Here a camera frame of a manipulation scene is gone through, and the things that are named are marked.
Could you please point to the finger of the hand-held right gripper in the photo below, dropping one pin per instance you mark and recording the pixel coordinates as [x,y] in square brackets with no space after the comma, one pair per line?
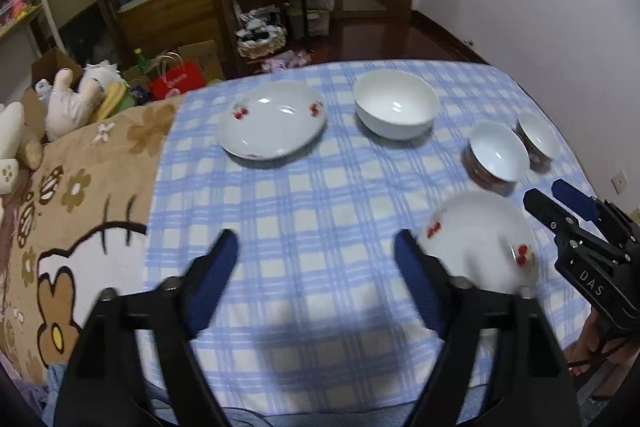
[575,199]
[547,209]

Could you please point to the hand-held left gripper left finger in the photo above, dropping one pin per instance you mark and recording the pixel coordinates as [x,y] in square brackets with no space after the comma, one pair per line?
[215,287]

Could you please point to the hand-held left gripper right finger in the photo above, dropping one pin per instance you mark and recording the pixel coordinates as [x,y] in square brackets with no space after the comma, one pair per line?
[417,287]

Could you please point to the red bowl with printed inside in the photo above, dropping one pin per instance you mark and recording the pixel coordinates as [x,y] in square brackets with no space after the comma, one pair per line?
[537,134]

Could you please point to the white bowl with red outside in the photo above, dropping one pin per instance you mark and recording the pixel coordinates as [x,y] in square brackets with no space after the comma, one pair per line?
[497,152]

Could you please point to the large white cherry print plate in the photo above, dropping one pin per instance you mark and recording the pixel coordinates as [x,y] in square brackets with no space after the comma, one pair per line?
[272,127]

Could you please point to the large plain white bowl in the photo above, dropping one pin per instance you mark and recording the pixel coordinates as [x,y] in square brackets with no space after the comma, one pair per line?
[395,117]

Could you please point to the person's right hand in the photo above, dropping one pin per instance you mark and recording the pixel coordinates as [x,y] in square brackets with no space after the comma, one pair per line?
[582,349]

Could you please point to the blue checked cloth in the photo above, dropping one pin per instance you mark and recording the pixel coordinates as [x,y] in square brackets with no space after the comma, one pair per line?
[310,197]

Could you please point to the brown cartoon blanket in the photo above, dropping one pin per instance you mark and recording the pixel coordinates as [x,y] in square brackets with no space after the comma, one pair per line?
[90,157]

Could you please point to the red paper bag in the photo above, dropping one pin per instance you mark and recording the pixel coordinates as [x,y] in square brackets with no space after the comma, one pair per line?
[180,79]

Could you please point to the yellow green plush toy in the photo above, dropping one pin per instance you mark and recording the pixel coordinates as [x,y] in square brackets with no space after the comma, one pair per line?
[117,99]

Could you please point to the pink plush toy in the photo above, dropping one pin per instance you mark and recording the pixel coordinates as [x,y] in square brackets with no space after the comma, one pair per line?
[67,112]

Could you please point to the small cardboard box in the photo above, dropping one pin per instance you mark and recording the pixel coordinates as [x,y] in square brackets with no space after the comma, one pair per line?
[200,54]

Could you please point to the purple cloth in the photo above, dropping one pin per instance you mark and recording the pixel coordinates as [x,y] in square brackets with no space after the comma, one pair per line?
[282,62]

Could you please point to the white spiky plush toy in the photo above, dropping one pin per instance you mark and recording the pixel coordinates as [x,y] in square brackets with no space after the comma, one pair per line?
[100,77]

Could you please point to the wicker basket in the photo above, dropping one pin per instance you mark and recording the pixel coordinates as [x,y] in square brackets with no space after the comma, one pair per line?
[260,47]

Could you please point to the cream plush toy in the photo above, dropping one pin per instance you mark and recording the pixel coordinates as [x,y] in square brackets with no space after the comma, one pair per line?
[12,132]

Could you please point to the open cardboard box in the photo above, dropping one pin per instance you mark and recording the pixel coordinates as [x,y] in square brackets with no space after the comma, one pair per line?
[50,64]

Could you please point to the clear storage box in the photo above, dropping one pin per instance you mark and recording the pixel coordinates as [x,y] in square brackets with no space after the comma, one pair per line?
[317,24]

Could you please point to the small folding table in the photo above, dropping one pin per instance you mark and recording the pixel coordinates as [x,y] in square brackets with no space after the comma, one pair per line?
[303,7]

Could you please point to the wall socket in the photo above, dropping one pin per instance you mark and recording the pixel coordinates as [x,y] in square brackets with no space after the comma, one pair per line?
[621,181]

